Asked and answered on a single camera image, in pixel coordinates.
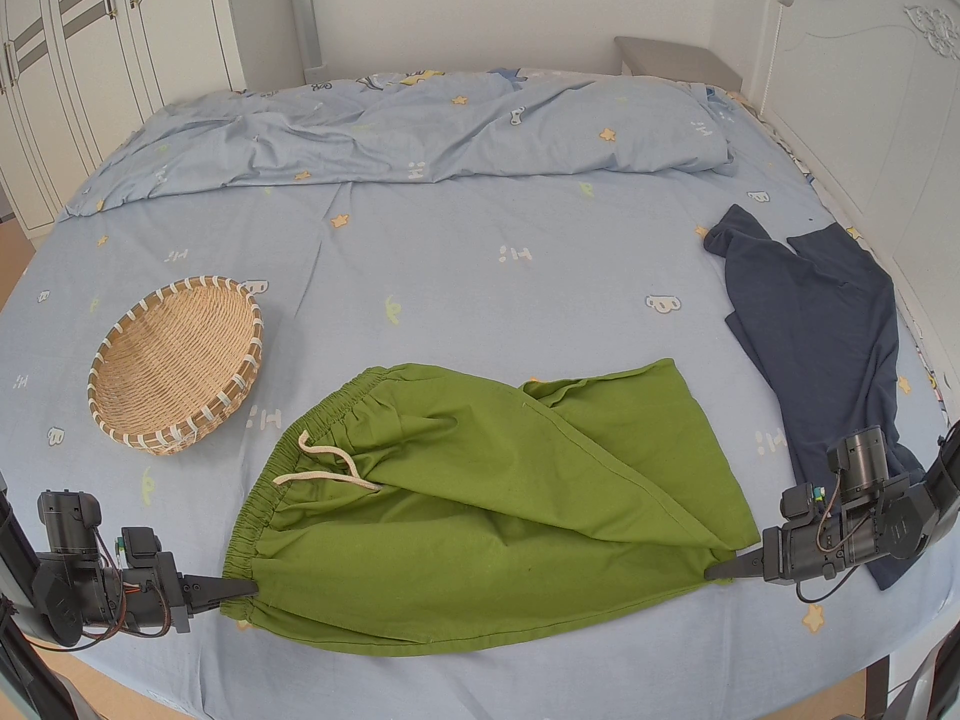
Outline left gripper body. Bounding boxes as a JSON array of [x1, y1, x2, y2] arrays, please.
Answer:
[[105, 550, 190, 637]]

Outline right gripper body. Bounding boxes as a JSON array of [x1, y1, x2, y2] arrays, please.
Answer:
[[761, 510, 852, 583]]

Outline green shorts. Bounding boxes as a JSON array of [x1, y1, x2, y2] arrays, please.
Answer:
[[222, 358, 760, 657]]

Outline dark blue garment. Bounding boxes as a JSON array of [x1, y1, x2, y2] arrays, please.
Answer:
[[703, 204, 927, 591]]

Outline round woven basket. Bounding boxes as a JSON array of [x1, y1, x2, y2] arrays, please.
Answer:
[[88, 276, 265, 457]]

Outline bed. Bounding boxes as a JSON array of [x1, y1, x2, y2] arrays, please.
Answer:
[[0, 0, 960, 720]]

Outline grey bedside table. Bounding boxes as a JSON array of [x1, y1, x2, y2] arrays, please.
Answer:
[[615, 36, 744, 94]]

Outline white wardrobe with grey stripes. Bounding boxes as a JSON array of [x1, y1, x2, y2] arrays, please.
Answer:
[[0, 0, 325, 238]]

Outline pale blue quilt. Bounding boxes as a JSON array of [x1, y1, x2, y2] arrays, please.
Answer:
[[63, 68, 740, 219]]

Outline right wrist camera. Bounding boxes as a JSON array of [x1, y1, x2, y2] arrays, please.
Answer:
[[780, 483, 820, 525]]

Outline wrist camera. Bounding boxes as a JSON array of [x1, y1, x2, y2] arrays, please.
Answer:
[[120, 525, 163, 570], [780, 483, 820, 525]]

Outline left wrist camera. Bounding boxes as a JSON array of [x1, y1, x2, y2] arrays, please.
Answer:
[[120, 525, 163, 570]]

